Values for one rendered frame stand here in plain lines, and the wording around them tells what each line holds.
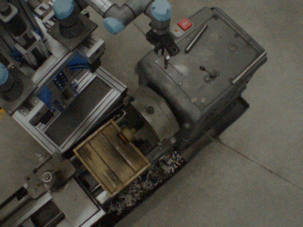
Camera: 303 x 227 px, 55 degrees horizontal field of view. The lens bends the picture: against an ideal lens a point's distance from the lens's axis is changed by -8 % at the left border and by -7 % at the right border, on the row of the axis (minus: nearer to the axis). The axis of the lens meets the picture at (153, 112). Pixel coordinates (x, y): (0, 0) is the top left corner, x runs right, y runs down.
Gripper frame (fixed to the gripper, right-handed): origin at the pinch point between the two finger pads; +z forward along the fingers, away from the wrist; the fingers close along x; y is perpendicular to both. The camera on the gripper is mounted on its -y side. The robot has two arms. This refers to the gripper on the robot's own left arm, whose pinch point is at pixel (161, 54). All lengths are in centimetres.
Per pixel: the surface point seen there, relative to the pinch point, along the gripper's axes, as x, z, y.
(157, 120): 19.8, 15.7, -19.1
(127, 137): 35.2, 25.9, -13.5
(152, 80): 7.6, 16.0, -1.9
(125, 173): 48, 49, -24
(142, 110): 22.1, 13.9, -11.0
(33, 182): 93, 47, 7
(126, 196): 57, 80, -31
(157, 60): -0.8, 12.2, 3.7
